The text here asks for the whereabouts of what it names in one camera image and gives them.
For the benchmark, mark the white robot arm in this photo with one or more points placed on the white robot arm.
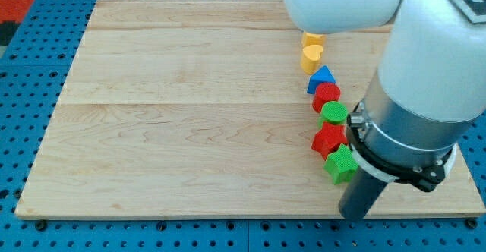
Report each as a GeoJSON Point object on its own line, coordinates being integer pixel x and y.
{"type": "Point", "coordinates": [429, 85]}

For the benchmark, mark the yellow block behind arm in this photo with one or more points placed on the yellow block behind arm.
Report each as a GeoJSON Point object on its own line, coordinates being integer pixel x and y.
{"type": "Point", "coordinates": [309, 39]}

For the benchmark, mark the light wooden board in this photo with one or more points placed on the light wooden board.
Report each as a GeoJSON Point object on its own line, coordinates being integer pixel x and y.
{"type": "Point", "coordinates": [182, 109]}

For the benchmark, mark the red cylinder block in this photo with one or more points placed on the red cylinder block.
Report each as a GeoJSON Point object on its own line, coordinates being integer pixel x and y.
{"type": "Point", "coordinates": [324, 93]}

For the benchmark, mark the yellow heart block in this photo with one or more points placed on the yellow heart block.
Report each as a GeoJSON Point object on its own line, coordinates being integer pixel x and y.
{"type": "Point", "coordinates": [310, 58]}

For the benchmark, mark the blue triangle block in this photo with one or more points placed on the blue triangle block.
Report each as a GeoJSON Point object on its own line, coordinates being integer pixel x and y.
{"type": "Point", "coordinates": [322, 75]}

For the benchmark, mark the green cylinder block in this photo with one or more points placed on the green cylinder block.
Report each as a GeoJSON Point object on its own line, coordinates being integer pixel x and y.
{"type": "Point", "coordinates": [332, 112]}

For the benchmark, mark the red star block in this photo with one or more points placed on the red star block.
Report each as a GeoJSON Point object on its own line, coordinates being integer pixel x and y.
{"type": "Point", "coordinates": [329, 138]}

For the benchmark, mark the green star block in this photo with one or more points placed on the green star block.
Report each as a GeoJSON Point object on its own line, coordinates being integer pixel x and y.
{"type": "Point", "coordinates": [340, 165]}

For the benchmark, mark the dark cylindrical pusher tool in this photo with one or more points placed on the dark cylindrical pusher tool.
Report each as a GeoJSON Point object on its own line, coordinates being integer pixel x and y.
{"type": "Point", "coordinates": [360, 195]}

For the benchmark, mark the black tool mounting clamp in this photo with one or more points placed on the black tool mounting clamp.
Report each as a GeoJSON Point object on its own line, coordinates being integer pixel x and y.
{"type": "Point", "coordinates": [417, 174]}

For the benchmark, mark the red black floor mat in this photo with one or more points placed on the red black floor mat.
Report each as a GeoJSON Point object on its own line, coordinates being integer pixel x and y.
{"type": "Point", "coordinates": [12, 14]}

